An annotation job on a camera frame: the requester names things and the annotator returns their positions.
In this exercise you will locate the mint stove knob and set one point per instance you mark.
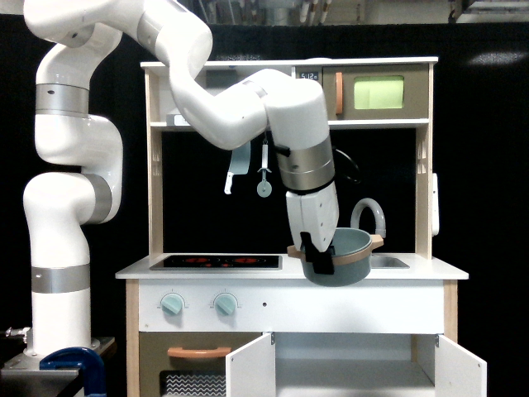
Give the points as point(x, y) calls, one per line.
point(172, 304)
point(225, 304)

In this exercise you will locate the toy cleaver knife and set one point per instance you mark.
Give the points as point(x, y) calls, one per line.
point(239, 165)

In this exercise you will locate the toy pizza cutter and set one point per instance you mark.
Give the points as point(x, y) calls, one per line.
point(264, 187)

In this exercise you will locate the black toy stove top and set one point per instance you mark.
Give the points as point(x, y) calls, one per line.
point(207, 262)

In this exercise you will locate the white wooden toy kitchen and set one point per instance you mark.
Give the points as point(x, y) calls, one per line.
point(354, 340)

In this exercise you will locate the right mint stove knob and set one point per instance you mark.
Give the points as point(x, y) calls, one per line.
point(225, 304)

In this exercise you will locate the left white cabinet door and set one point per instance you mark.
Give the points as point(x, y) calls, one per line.
point(251, 369)

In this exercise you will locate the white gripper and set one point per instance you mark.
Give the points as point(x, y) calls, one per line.
point(313, 220)

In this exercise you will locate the blue c-clamp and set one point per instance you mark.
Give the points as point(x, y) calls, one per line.
point(84, 359)

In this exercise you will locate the left mint stove knob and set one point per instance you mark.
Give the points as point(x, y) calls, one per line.
point(172, 304)

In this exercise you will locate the grey toy sink basin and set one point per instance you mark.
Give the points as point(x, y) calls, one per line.
point(387, 263)

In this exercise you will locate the grey metal base plate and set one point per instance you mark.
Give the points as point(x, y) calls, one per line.
point(20, 375)

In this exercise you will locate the white cabinet door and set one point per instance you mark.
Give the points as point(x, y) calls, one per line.
point(251, 369)
point(452, 369)

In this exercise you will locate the toy oven door with handle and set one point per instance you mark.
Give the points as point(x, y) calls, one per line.
point(153, 356)

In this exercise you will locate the right white cabinet door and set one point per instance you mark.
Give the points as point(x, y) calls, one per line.
point(452, 369)

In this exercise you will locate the toy microwave with green window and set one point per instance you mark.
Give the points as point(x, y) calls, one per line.
point(372, 92)

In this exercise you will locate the grey-blue toy pot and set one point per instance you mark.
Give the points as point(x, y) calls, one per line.
point(350, 250)

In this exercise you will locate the white side-mounted holder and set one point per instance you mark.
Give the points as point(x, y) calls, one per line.
point(435, 218)

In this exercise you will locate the grey toy range hood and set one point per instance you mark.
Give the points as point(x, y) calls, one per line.
point(212, 80)

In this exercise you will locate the grey toy faucet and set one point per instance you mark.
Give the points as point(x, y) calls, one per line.
point(377, 212)

